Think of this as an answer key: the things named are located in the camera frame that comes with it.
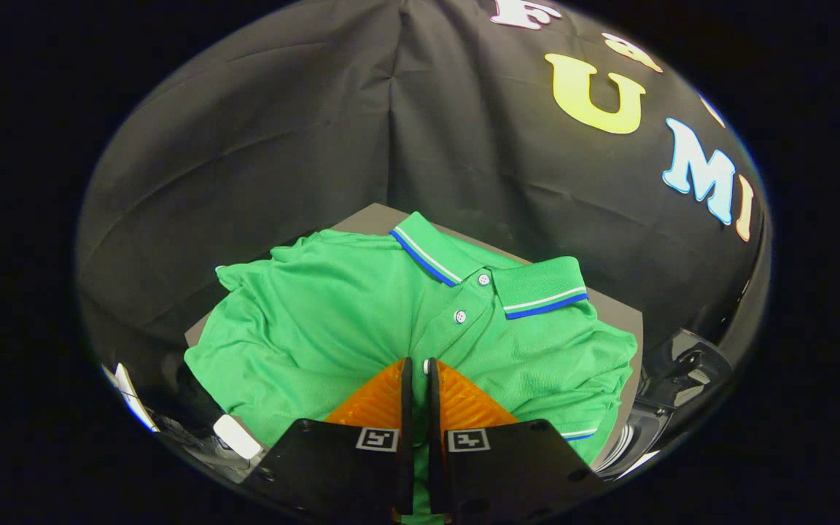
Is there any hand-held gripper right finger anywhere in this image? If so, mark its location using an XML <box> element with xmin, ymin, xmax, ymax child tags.
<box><xmin>424</xmin><ymin>357</ymin><xmax>607</xmax><ymax>525</ymax></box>

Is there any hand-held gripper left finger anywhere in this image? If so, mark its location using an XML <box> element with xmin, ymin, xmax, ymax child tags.
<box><xmin>245</xmin><ymin>357</ymin><xmax>415</xmax><ymax>525</ymax></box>

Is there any grey washing machine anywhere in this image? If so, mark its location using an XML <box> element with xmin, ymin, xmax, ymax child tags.
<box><xmin>595</xmin><ymin>408</ymin><xmax>676</xmax><ymax>482</ymax></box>

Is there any green polo shirt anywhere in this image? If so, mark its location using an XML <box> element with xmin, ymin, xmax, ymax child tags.
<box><xmin>184</xmin><ymin>211</ymin><xmax>639</xmax><ymax>525</ymax></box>

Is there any dark washing machine lid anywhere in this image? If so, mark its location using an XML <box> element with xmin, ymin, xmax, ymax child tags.
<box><xmin>639</xmin><ymin>328</ymin><xmax>734</xmax><ymax>420</ymax></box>

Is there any white rounded block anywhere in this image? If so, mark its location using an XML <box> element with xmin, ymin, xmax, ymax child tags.
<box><xmin>213</xmin><ymin>413</ymin><xmax>265</xmax><ymax>461</ymax></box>

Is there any white flat panel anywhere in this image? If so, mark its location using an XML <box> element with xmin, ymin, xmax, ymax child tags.
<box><xmin>103</xmin><ymin>362</ymin><xmax>160</xmax><ymax>433</ymax></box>

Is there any grey cabinet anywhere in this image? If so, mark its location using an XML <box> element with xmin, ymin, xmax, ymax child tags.
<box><xmin>184</xmin><ymin>203</ymin><xmax>645</xmax><ymax>467</ymax></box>

